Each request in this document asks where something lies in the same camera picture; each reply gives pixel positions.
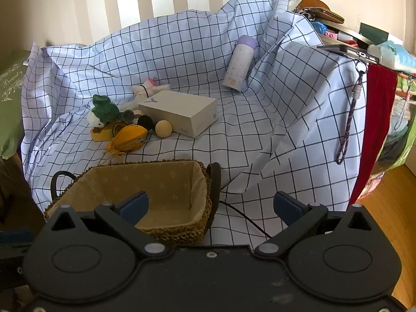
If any woven basket with liner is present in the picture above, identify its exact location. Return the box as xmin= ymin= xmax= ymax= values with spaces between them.
xmin=44 ymin=159 xmax=222 ymax=245

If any green pillow with lettering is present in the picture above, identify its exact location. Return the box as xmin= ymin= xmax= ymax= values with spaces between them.
xmin=0 ymin=50 xmax=30 ymax=159

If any white rectangular box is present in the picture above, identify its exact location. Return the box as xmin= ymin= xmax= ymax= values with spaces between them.
xmin=138 ymin=90 xmax=218 ymax=138

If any blue checkered bed sheet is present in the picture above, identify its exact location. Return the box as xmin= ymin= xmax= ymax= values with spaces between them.
xmin=22 ymin=0 xmax=366 ymax=245

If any green white plush toy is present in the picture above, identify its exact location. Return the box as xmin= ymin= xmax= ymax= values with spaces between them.
xmin=87 ymin=94 xmax=120 ymax=128

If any yellow cardboard box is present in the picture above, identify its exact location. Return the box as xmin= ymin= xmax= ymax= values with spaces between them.
xmin=90 ymin=120 xmax=121 ymax=142

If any purple white thermos bottle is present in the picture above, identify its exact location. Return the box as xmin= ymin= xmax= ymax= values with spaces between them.
xmin=222 ymin=35 xmax=257 ymax=92

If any red cloth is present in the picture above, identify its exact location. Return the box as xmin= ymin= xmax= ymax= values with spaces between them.
xmin=348 ymin=64 xmax=397 ymax=205

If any grey laptop on pile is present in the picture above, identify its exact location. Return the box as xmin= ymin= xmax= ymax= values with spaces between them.
xmin=316 ymin=22 xmax=381 ymax=64

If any white pink plush toy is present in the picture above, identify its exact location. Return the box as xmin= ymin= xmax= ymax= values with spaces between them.
xmin=119 ymin=78 xmax=170 ymax=111

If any black round object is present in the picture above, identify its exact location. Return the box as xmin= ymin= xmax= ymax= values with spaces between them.
xmin=137 ymin=115 xmax=154 ymax=130

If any orange fabric pouch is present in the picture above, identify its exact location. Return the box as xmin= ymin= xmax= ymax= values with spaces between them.
xmin=106 ymin=125 xmax=148 ymax=156

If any teal white plastic bag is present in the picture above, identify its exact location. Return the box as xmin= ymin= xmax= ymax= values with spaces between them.
xmin=367 ymin=41 xmax=416 ymax=74

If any black cable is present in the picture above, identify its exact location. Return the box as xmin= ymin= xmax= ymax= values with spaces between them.
xmin=218 ymin=200 xmax=272 ymax=240

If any brown leather wallet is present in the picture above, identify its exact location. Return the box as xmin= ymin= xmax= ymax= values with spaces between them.
xmin=295 ymin=0 xmax=344 ymax=24

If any cream wooden ball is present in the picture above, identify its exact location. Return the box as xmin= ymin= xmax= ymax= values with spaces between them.
xmin=154 ymin=120 xmax=173 ymax=138

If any purple braided lanyard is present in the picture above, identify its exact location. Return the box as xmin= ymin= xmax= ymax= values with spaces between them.
xmin=335 ymin=59 xmax=369 ymax=166

